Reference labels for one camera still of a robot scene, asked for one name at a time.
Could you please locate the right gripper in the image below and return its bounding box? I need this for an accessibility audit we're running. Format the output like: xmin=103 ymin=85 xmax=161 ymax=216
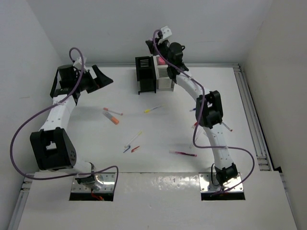
xmin=146 ymin=37 xmax=172 ymax=67

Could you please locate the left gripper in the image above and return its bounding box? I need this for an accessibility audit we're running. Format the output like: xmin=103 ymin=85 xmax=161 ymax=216
xmin=72 ymin=65 xmax=112 ymax=93

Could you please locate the pink purple eraser block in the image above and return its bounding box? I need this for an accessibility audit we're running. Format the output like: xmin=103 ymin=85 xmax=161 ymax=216
xmin=156 ymin=56 xmax=166 ymax=65

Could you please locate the thin orange cap marker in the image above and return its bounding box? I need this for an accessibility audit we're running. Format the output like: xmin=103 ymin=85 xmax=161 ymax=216
xmin=103 ymin=107 xmax=123 ymax=115

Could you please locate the orange cap highlighter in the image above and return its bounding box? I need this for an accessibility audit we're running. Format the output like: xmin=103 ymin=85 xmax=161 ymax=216
xmin=103 ymin=111 xmax=119 ymax=125

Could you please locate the yellow cap blue pen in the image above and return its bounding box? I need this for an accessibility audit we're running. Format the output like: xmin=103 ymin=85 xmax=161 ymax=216
xmin=144 ymin=104 xmax=164 ymax=114

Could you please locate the yellow tip white pen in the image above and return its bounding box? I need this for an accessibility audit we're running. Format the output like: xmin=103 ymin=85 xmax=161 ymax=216
xmin=124 ymin=131 xmax=142 ymax=148

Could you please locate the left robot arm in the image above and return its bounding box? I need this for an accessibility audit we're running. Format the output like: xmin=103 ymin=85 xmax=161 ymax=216
xmin=30 ymin=65 xmax=113 ymax=190

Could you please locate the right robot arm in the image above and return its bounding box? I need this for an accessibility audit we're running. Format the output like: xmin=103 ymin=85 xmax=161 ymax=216
xmin=145 ymin=38 xmax=237 ymax=186

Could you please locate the black slotted pen holder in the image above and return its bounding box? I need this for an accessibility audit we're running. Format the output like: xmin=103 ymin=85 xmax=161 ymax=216
xmin=135 ymin=56 xmax=157 ymax=94

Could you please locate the white slotted pen holder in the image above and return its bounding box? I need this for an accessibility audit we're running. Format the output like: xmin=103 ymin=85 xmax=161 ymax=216
xmin=153 ymin=56 xmax=175 ymax=92

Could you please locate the red ink gel pen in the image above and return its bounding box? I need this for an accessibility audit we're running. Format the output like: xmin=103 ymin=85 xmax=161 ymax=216
xmin=169 ymin=150 xmax=197 ymax=157

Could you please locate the red cap white marker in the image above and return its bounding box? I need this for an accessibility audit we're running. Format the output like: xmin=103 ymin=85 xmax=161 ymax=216
xmin=222 ymin=122 xmax=233 ymax=132

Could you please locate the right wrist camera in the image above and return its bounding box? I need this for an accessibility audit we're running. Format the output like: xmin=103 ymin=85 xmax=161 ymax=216
xmin=158 ymin=26 xmax=172 ymax=44

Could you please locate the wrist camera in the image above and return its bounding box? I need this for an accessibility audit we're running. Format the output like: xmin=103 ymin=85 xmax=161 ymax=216
xmin=73 ymin=57 xmax=87 ymax=71
xmin=158 ymin=26 xmax=172 ymax=44

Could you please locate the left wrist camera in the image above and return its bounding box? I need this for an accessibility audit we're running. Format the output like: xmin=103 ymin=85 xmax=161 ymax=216
xmin=73 ymin=57 xmax=87 ymax=71

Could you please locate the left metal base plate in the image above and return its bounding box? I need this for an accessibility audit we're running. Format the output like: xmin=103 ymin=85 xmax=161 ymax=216
xmin=71 ymin=172 xmax=118 ymax=193

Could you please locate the metal base plate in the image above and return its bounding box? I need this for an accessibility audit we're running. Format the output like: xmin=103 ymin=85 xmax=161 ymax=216
xmin=199 ymin=172 xmax=244 ymax=194
xmin=71 ymin=172 xmax=118 ymax=193

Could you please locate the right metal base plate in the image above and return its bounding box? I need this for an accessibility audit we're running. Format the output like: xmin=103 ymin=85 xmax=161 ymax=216
xmin=199 ymin=172 xmax=244 ymax=194

